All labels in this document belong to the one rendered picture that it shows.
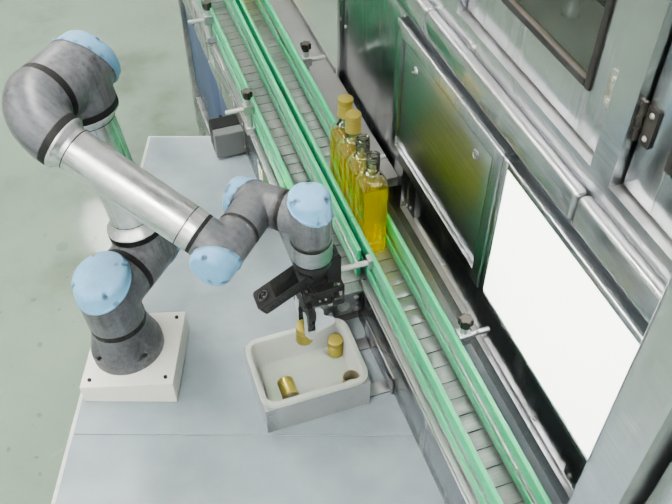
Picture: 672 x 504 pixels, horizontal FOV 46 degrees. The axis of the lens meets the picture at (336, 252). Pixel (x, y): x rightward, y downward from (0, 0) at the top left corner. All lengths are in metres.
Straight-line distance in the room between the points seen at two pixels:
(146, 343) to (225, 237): 0.45
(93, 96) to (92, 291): 0.38
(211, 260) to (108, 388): 0.53
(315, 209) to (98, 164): 0.35
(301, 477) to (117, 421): 0.40
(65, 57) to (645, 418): 1.14
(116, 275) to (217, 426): 0.37
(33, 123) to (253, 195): 0.37
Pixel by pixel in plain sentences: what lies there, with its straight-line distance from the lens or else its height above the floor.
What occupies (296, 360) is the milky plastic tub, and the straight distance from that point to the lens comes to 1.74.
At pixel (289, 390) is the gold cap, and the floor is 0.81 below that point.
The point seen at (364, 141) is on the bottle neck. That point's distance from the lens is 1.66.
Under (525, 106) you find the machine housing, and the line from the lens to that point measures 1.34.
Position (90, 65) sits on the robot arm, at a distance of 1.44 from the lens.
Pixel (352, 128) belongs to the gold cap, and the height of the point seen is 1.14.
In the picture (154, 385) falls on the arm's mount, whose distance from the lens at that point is 1.69.
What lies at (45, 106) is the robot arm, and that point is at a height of 1.42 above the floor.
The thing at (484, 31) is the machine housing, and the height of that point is 1.43.
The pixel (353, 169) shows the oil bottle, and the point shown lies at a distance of 1.70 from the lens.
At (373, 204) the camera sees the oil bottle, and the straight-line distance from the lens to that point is 1.68.
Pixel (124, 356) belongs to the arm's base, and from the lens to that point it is 1.69.
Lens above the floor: 2.18
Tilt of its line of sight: 46 degrees down
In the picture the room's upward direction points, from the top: straight up
